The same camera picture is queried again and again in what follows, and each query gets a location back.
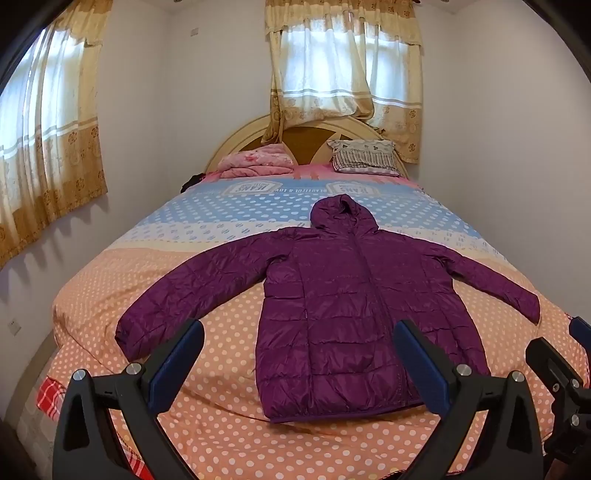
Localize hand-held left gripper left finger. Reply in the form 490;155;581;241
52;318;205;480

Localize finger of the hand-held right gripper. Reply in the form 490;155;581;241
569;316;591;344
525;338;586;403

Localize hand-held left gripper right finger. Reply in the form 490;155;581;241
392;319;544;480

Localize purple hooded puffer jacket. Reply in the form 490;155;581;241
115;194;541;424

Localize polka dot bed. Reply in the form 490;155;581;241
44;165;591;480

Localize red plaid cloth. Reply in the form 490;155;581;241
36;375;155;480

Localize pink folded blanket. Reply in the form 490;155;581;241
217;143;296;180

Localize striped patterned pillow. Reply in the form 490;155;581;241
327;139;402;177

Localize beige wooden headboard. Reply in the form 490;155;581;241
204;113;409;177

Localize beige floral window curtain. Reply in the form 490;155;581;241
262;0;424;165
0;0;114;269

